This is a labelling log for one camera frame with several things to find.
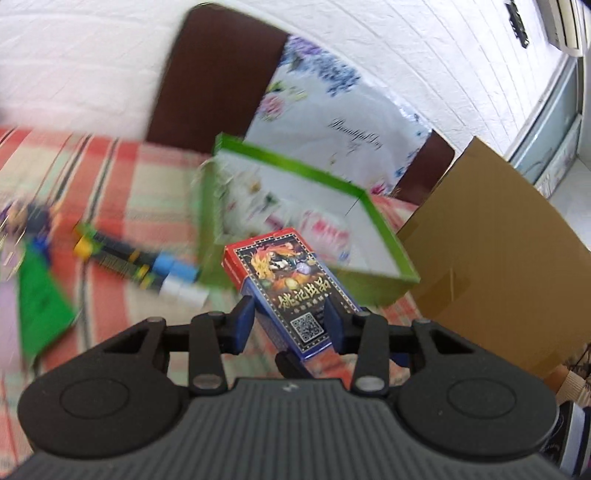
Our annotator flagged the red blue card box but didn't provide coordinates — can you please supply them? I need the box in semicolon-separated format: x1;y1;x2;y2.
221;228;360;361

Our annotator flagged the white blue small box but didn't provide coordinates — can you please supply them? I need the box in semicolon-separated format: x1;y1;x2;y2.
152;253;208;308

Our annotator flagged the black green yellow pen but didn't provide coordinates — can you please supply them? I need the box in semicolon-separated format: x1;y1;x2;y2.
73;222;163;291

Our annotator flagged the green triangular box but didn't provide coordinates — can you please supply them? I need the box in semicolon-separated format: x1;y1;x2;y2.
18;244;76;365

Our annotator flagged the purple doll figure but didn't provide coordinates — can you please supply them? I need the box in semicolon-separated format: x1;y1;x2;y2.
1;200;61;266

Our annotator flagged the white floral drawstring pouch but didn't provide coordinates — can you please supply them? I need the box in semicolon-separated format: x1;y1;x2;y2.
221;176;353;265

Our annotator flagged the green cardboard box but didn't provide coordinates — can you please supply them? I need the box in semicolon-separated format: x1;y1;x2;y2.
193;133;420;305

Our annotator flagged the brown cardboard box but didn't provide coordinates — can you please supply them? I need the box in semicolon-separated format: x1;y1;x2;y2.
398;138;590;378

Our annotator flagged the floral plastic bedding bag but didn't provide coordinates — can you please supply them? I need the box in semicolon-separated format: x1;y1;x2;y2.
245;35;432;195

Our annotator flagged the brown headboard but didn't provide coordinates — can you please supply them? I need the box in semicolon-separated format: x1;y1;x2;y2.
146;3;454;205

